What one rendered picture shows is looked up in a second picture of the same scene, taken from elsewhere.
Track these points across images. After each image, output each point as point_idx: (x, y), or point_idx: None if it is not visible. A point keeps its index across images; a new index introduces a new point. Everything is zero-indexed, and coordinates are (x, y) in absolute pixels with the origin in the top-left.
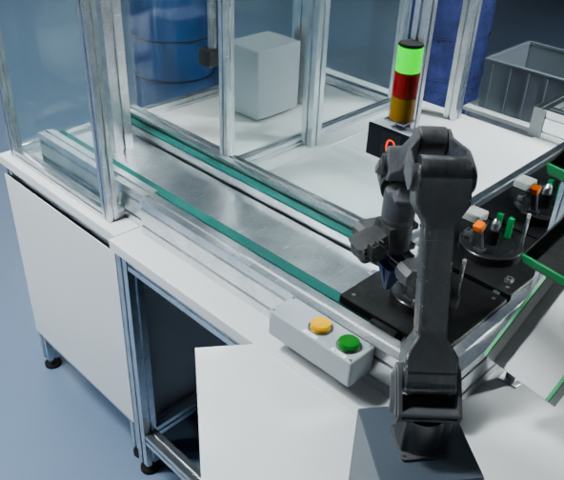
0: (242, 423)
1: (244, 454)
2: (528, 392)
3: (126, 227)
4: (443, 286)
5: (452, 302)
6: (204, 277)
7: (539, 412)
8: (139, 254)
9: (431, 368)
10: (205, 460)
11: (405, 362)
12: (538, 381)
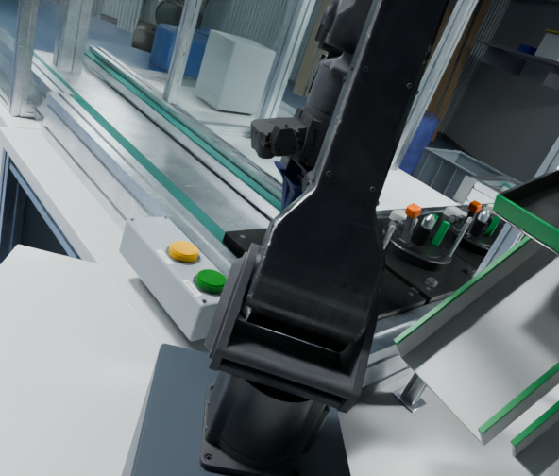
0: (14, 347)
1: None
2: (427, 422)
3: (27, 125)
4: (398, 92)
5: None
6: (82, 188)
7: (438, 452)
8: (23, 147)
9: (321, 263)
10: None
11: (268, 235)
12: (465, 400)
